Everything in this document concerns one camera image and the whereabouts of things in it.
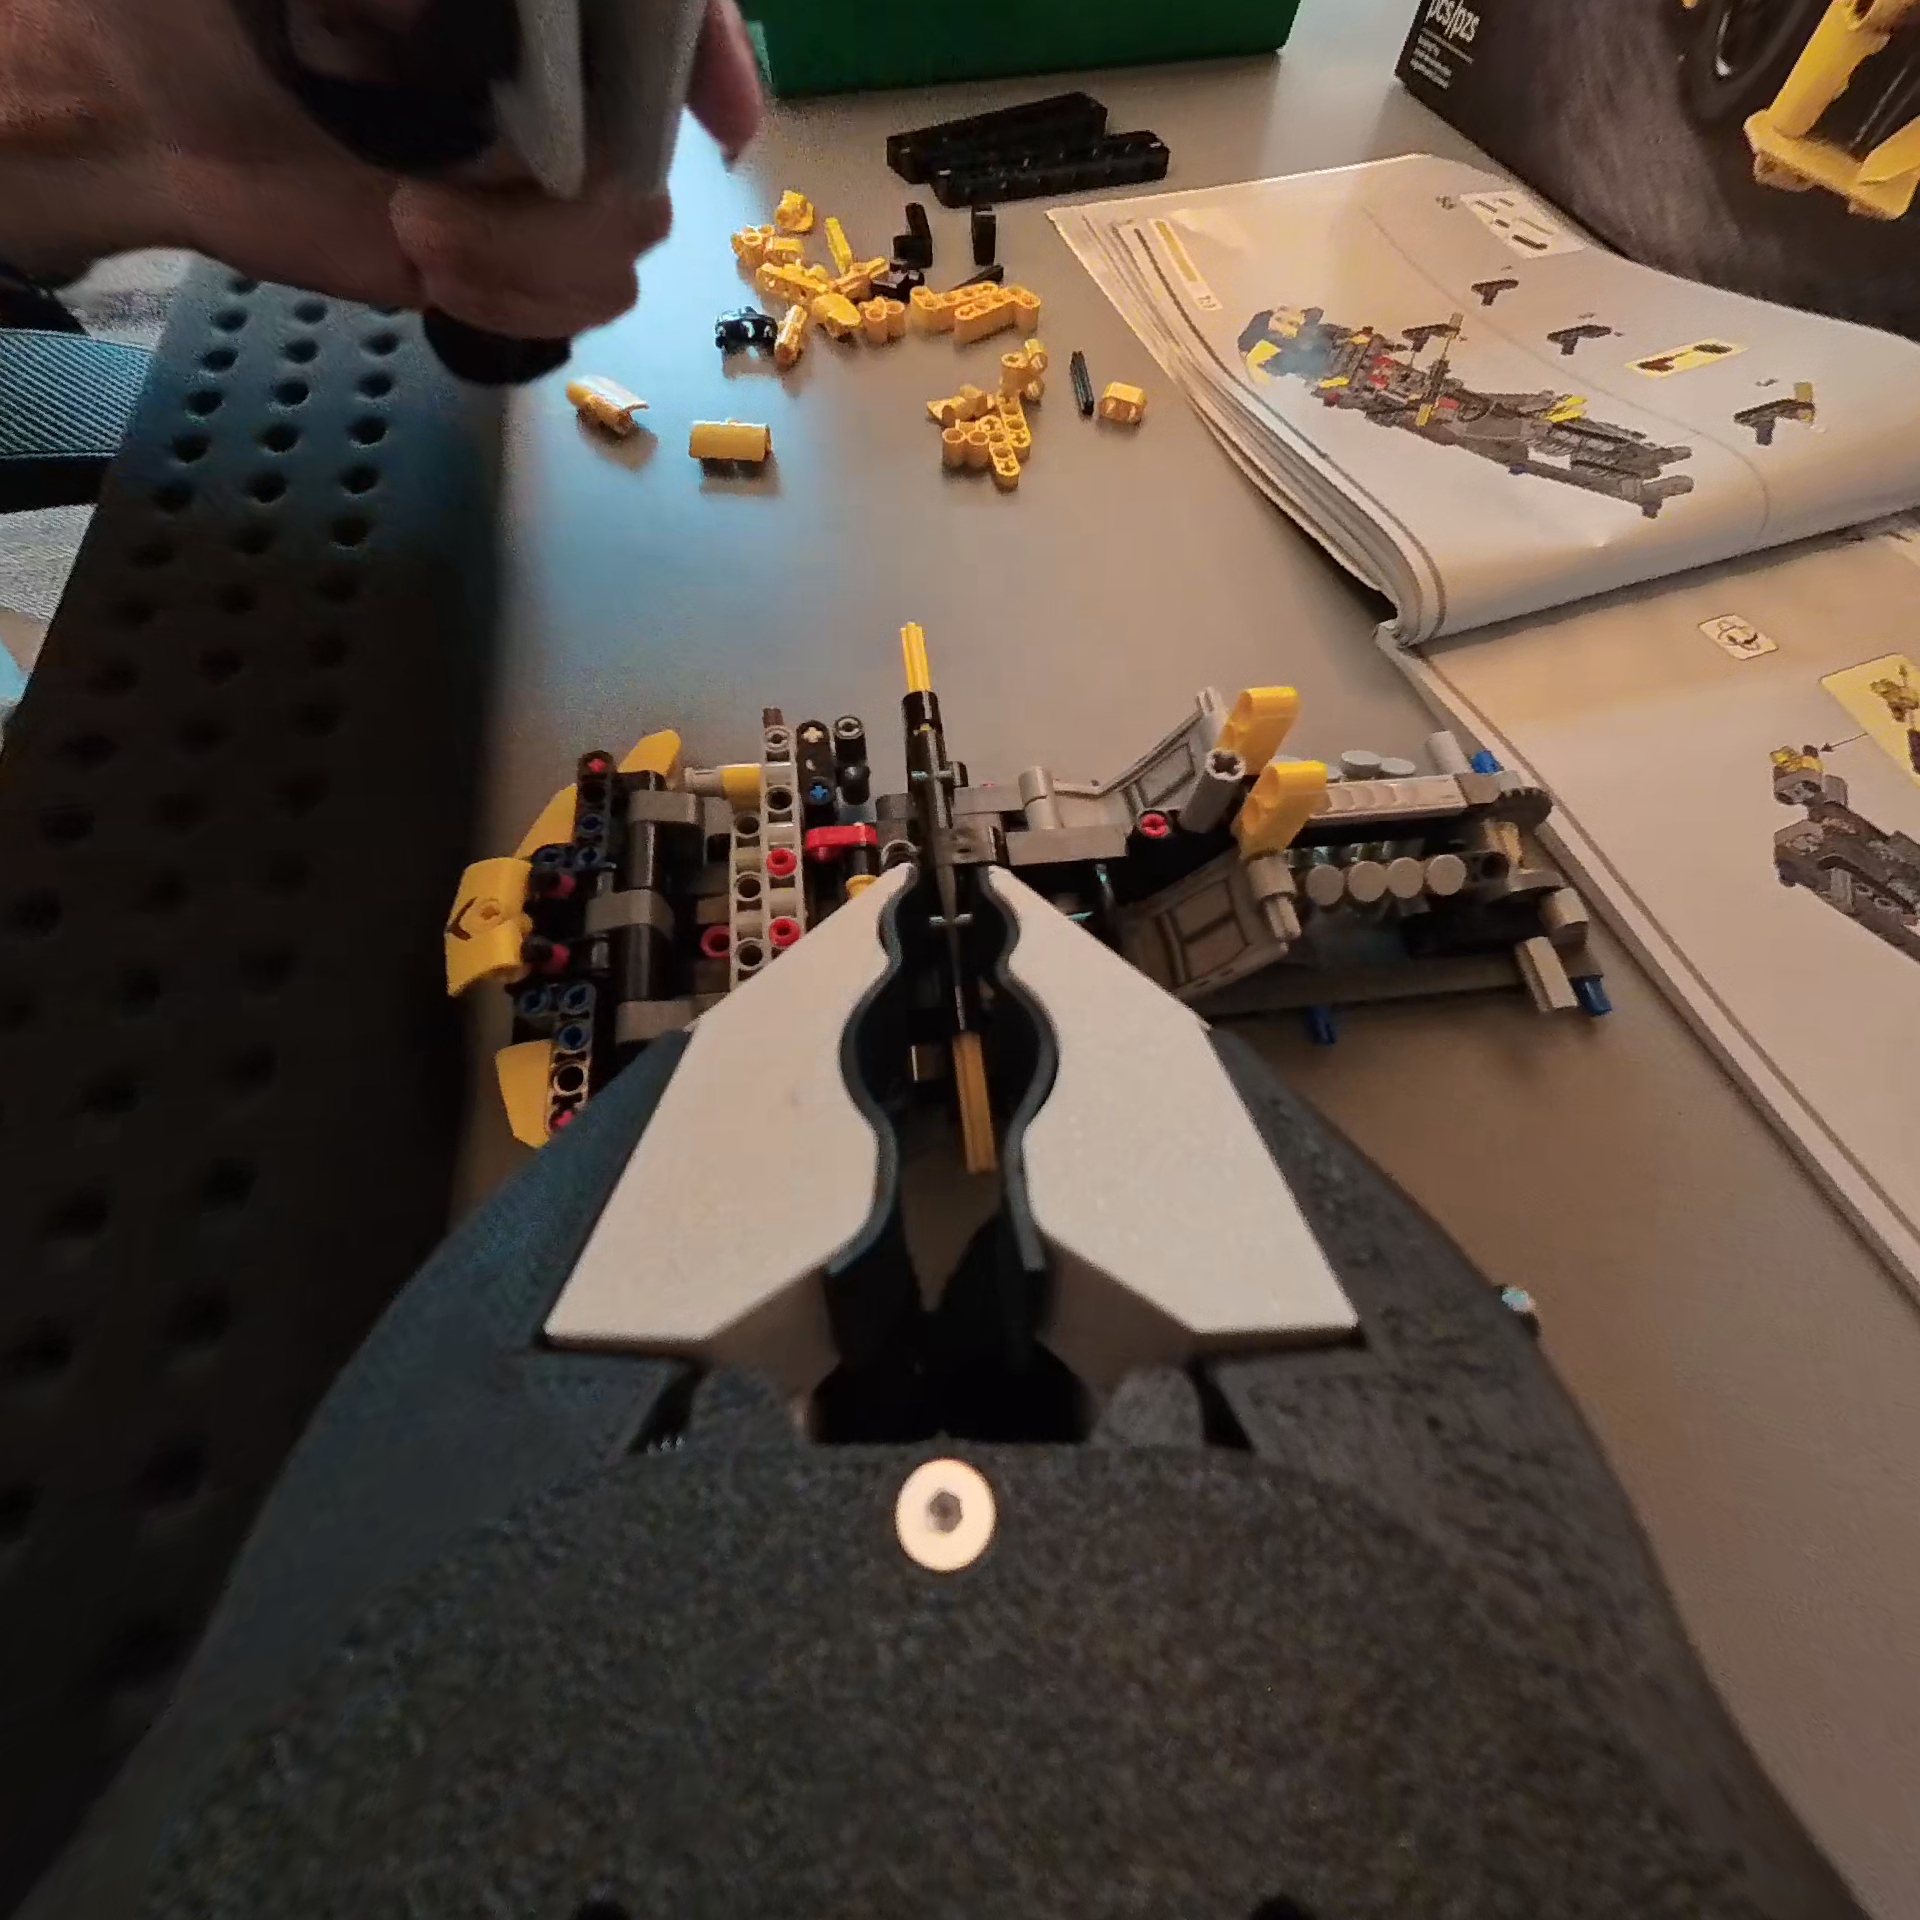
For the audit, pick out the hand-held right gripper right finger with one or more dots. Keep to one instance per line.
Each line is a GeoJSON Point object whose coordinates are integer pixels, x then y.
{"type": "Point", "coordinates": [1171, 1184]}

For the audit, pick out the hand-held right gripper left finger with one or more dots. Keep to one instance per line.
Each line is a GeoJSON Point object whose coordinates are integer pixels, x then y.
{"type": "Point", "coordinates": [735, 1184]}

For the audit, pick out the partly built lego car chassis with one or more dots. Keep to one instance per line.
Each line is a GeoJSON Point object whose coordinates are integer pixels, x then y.
{"type": "Point", "coordinates": [1199, 886]}

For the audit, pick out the small black lego connector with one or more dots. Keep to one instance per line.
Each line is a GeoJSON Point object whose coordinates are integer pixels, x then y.
{"type": "Point", "coordinates": [737, 330]}

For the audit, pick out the pile of yellow lego pieces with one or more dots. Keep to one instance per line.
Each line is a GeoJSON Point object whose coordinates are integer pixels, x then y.
{"type": "Point", "coordinates": [839, 286]}

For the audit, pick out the yellow curved lego panel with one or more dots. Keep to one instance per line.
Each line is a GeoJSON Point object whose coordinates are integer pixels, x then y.
{"type": "Point", "coordinates": [730, 438]}
{"type": "Point", "coordinates": [607, 401]}

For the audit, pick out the Lego Technic set box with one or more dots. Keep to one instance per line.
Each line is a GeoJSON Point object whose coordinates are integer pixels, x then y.
{"type": "Point", "coordinates": [1575, 121]}

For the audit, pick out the person's left hand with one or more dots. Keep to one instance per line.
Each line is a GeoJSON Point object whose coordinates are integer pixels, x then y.
{"type": "Point", "coordinates": [225, 179]}

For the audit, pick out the green box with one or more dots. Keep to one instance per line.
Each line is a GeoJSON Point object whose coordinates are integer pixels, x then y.
{"type": "Point", "coordinates": [1021, 44]}

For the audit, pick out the open instruction booklet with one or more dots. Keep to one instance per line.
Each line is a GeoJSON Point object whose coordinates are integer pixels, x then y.
{"type": "Point", "coordinates": [1501, 449]}

